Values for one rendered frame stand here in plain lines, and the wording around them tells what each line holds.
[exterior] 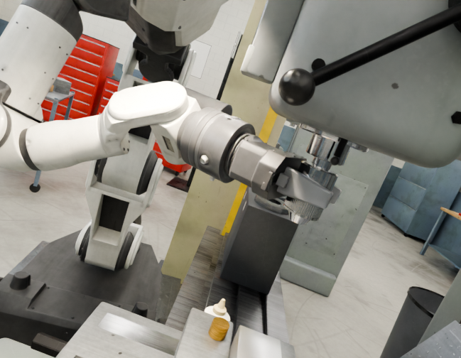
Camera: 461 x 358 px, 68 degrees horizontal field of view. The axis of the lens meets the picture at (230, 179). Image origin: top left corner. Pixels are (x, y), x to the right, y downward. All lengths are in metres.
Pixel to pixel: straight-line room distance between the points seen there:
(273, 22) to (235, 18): 9.31
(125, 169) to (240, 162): 0.64
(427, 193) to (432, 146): 7.30
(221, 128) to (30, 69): 0.31
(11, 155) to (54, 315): 0.65
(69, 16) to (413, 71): 0.49
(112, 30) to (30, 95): 9.80
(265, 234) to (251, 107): 1.45
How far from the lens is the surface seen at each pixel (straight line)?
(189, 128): 0.46
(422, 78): 0.35
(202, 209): 2.26
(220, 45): 9.61
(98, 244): 1.22
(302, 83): 0.28
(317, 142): 0.41
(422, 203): 7.67
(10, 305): 1.16
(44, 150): 0.55
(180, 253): 2.39
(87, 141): 0.53
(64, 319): 1.13
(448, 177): 7.75
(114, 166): 1.02
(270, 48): 0.40
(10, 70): 0.61
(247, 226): 0.76
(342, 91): 0.33
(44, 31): 0.62
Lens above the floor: 1.31
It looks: 12 degrees down
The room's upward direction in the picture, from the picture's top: 20 degrees clockwise
